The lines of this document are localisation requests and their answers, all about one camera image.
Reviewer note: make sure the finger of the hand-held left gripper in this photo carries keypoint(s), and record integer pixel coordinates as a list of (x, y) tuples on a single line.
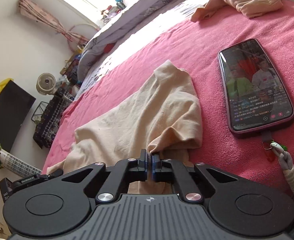
[(56, 173)]

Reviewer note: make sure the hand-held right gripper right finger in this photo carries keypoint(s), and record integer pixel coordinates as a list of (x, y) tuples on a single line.
[(155, 166)]

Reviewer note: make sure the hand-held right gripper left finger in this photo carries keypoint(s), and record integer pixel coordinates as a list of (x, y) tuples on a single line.
[(144, 165)]

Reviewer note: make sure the beige T-shirt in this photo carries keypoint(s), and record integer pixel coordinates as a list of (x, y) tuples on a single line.
[(136, 105)]

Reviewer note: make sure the white tower heater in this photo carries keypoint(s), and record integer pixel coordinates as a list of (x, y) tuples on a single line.
[(16, 165)]

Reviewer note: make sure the black patterned cloth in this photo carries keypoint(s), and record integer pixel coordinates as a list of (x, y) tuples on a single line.
[(49, 120)]

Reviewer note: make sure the white desk fan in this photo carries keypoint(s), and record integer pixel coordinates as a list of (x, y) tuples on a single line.
[(46, 83)]

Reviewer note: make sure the yellow cloth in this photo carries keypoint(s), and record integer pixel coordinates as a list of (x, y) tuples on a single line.
[(0, 90)]

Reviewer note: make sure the pink blanket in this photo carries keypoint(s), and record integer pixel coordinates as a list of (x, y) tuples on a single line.
[(162, 50)]

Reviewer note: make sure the red cloth item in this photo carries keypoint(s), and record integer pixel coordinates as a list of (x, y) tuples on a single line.
[(109, 48)]

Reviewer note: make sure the lilac bed sheet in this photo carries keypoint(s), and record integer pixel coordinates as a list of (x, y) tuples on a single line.
[(136, 40)]

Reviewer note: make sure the smartphone in purple case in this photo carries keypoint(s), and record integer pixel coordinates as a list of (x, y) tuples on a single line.
[(254, 87)]

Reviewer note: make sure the purple patterned quilt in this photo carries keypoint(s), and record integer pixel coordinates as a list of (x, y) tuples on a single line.
[(142, 7)]

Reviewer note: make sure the pink tied curtain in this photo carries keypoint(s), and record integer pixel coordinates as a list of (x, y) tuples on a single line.
[(44, 15)]

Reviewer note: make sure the window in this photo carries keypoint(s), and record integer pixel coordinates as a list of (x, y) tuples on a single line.
[(86, 0)]

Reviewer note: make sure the black wall television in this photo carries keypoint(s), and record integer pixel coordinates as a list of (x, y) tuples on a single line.
[(6, 117)]

